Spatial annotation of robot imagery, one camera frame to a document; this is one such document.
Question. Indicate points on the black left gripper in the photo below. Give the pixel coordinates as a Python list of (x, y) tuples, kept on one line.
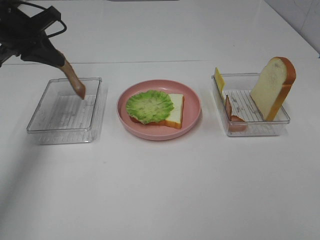
[(25, 37)]

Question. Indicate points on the green lettuce leaf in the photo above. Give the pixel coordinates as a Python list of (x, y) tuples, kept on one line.
[(150, 106)]

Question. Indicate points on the bread slice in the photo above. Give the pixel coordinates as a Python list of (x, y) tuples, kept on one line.
[(273, 85), (176, 115)]

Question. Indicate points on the left clear plastic tray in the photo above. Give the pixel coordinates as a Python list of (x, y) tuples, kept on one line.
[(62, 117)]

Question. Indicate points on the clear plastic tray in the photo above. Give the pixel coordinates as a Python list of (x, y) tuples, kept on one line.
[(62, 117), (237, 88)]

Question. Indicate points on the pink round plate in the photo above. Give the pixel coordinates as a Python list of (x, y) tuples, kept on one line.
[(191, 113)]

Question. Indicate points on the yellow cheese slice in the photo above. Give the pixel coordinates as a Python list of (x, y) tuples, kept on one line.
[(219, 81)]

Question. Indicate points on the right clear plastic tray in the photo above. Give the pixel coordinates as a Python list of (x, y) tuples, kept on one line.
[(237, 88)]

